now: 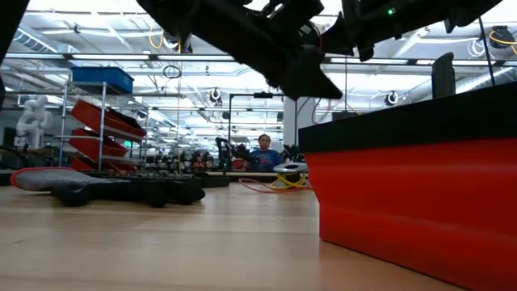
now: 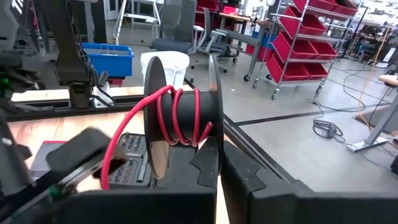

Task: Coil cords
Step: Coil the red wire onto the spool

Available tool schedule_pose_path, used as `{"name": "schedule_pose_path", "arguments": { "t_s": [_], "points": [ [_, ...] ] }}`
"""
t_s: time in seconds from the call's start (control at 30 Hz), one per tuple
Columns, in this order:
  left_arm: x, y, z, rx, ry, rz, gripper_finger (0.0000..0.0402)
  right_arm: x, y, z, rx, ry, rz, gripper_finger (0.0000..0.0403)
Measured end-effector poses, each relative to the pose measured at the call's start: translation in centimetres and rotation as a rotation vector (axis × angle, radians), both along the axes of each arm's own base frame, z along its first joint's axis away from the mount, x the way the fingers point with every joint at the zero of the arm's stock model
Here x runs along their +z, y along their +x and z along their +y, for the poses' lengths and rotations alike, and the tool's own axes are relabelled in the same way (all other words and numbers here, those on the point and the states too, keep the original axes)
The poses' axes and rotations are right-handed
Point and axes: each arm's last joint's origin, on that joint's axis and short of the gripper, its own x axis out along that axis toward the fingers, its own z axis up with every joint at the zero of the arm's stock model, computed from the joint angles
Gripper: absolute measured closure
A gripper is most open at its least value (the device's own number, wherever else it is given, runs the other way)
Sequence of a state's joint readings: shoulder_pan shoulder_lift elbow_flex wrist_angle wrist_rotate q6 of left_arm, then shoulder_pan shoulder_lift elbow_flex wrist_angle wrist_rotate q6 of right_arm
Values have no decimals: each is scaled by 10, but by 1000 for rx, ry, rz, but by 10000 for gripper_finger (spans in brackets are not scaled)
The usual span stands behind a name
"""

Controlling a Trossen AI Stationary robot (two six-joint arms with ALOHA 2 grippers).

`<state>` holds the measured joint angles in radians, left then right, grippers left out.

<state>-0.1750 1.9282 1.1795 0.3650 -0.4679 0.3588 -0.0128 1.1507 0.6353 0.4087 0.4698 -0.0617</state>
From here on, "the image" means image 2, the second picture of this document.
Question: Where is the metal shelf rack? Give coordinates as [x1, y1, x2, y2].
[245, 0, 360, 100]

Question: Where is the grey office chair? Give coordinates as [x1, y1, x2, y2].
[189, 7, 240, 74]

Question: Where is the red storage bin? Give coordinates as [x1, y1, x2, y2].
[334, 0, 358, 17]
[306, 63, 330, 81]
[272, 30, 318, 60]
[292, 0, 330, 13]
[279, 5, 328, 37]
[310, 40, 339, 60]
[265, 53, 311, 82]

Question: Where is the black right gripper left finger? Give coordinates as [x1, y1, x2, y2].
[57, 138, 221, 224]

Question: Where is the white trash bin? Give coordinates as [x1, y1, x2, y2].
[139, 50, 191, 90]

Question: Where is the black red-wire spool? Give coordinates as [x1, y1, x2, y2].
[142, 54, 225, 180]

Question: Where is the coiled black floor cable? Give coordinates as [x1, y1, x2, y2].
[312, 119, 345, 140]

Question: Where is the black screwdriver bit case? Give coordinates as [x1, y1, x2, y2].
[107, 133, 158, 190]

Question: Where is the dark mesh office chair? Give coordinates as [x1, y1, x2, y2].
[150, 0, 200, 56]

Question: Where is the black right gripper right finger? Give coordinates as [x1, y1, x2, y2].
[221, 140, 398, 224]

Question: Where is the grey work table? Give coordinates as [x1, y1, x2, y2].
[217, 12, 274, 82]

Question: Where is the red wire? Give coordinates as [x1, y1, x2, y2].
[99, 83, 215, 191]

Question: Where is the blue floor bin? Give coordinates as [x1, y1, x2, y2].
[81, 42, 135, 79]

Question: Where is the white step ladder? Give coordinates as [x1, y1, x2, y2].
[113, 0, 161, 44]

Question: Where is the grey floor stand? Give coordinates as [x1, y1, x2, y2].
[346, 74, 398, 153]

